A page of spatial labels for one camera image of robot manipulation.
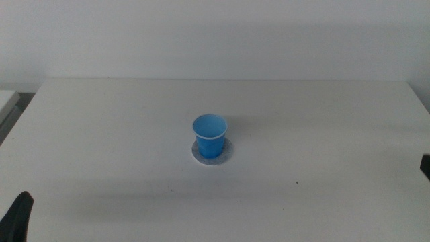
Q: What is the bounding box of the blue plastic cup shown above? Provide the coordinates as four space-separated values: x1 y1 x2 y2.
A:
191 113 229 159

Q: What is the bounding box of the round grey cup mat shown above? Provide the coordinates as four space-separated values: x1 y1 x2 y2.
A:
191 136 234 167

